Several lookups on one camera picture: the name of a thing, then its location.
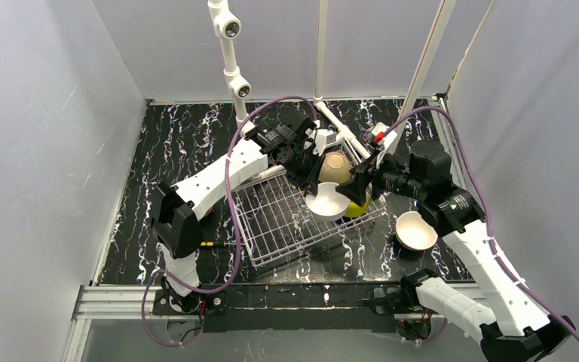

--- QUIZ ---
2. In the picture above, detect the yellow handled screwdriver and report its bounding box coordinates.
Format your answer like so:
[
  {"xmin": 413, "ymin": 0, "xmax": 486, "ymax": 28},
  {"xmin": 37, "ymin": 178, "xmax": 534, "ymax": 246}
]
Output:
[{"xmin": 200, "ymin": 241, "xmax": 237, "ymax": 248}]

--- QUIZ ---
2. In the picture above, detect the white wire dish rack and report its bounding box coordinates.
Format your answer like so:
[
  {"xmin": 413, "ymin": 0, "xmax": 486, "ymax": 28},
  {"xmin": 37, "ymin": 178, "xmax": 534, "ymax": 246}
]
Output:
[{"xmin": 233, "ymin": 171, "xmax": 386, "ymax": 269}]

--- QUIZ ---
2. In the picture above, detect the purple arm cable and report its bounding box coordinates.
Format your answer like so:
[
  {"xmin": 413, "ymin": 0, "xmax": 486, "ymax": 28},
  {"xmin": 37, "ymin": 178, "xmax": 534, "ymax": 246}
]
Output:
[
  {"xmin": 384, "ymin": 106, "xmax": 579, "ymax": 362},
  {"xmin": 141, "ymin": 96, "xmax": 320, "ymax": 348}
]

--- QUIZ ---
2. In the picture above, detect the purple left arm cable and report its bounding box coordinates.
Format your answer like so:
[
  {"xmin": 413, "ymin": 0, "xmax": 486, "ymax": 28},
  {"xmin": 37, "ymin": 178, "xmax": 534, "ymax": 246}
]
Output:
[{"xmin": 141, "ymin": 96, "xmax": 320, "ymax": 348}]

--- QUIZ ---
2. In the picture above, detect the white bowl with tan outside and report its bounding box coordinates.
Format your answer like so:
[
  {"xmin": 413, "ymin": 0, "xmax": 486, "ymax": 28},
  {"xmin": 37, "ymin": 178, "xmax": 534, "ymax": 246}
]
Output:
[{"xmin": 395, "ymin": 211, "xmax": 438, "ymax": 251}]

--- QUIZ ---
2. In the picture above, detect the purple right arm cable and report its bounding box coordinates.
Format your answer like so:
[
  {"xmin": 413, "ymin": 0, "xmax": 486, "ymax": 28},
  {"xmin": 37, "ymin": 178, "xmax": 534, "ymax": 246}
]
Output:
[{"xmin": 384, "ymin": 106, "xmax": 579, "ymax": 362}]

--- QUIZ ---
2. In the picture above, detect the white PVC pipe frame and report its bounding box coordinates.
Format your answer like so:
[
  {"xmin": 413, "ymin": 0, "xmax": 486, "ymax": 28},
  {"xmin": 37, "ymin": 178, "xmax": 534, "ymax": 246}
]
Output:
[{"xmin": 207, "ymin": 0, "xmax": 458, "ymax": 164}]

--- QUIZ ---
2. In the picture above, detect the pale grey bowl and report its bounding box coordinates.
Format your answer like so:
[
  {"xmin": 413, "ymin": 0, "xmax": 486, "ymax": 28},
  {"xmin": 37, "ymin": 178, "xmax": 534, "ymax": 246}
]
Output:
[{"xmin": 305, "ymin": 182, "xmax": 351, "ymax": 221}]

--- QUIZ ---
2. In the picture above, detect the yellow-green bowl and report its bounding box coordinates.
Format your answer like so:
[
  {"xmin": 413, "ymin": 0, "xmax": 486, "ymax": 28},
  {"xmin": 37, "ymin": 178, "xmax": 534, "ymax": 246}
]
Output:
[{"xmin": 344, "ymin": 192, "xmax": 371, "ymax": 219}]

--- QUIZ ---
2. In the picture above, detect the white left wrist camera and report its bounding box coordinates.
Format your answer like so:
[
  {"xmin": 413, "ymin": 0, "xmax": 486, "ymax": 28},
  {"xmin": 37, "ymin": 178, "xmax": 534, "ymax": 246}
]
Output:
[{"xmin": 314, "ymin": 128, "xmax": 343, "ymax": 155}]

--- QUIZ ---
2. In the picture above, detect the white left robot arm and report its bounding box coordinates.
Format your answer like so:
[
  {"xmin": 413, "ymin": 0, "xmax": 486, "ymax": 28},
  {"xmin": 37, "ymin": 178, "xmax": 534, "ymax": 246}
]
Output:
[{"xmin": 149, "ymin": 114, "xmax": 328, "ymax": 314}]

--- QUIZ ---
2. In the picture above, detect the beige bowl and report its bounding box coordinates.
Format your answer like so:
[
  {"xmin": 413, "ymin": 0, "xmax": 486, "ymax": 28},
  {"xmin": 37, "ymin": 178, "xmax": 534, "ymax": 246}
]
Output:
[{"xmin": 318, "ymin": 152, "xmax": 351, "ymax": 184}]

